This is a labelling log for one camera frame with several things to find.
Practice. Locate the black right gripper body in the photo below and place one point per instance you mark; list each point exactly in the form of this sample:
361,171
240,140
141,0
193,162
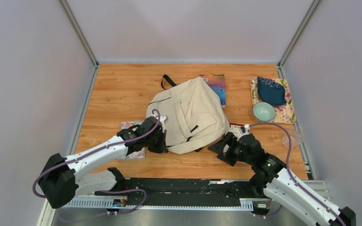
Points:
233,153

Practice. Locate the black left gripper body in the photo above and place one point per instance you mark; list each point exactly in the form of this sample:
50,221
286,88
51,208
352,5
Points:
155,144

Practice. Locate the beige canvas backpack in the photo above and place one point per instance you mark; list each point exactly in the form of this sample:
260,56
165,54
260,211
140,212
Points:
195,115

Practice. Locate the blue sunset cover book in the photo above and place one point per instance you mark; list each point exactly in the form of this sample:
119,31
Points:
217,83

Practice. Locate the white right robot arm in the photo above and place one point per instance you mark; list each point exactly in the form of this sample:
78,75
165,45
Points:
275,181

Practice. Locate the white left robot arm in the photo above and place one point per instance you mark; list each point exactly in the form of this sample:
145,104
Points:
64,178

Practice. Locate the red and white book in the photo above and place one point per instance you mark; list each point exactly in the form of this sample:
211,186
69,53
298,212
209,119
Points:
234,129

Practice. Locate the light green ceramic bowl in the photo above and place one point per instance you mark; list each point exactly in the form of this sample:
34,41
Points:
263,111

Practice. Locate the clear drinking glass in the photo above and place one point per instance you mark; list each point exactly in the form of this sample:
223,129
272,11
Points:
296,137

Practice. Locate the dark blue embroidered pouch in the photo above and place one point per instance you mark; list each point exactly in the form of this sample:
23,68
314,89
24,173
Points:
271,92

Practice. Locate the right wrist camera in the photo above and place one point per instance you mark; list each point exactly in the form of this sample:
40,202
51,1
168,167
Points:
244,130

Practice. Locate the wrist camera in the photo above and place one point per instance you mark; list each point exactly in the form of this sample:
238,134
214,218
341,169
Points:
162,118
244,130

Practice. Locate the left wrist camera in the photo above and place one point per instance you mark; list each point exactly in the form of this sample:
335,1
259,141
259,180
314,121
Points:
162,118

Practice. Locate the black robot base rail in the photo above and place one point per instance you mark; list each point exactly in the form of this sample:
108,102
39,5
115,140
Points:
191,193

